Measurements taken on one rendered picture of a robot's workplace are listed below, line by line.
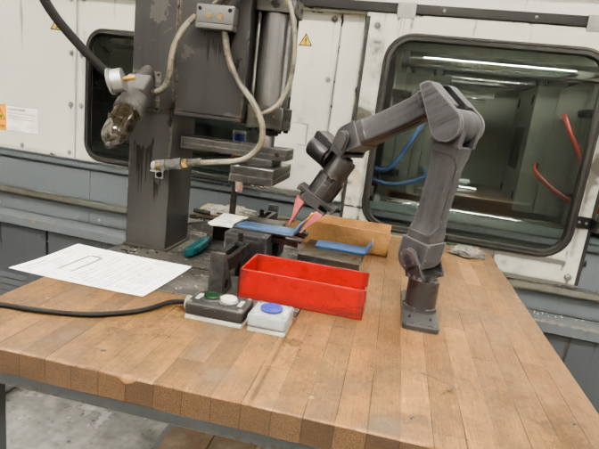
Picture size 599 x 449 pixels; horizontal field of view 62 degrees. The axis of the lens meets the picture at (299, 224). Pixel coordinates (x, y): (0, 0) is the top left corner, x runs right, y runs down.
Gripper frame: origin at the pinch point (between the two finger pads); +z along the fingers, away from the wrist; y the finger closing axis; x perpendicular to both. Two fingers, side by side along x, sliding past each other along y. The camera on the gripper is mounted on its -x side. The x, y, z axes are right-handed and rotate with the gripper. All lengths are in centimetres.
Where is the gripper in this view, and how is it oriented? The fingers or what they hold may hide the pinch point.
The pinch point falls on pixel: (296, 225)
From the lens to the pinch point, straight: 118.8
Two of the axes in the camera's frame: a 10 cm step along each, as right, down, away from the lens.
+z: -5.8, 7.8, 2.5
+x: -1.9, 1.7, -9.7
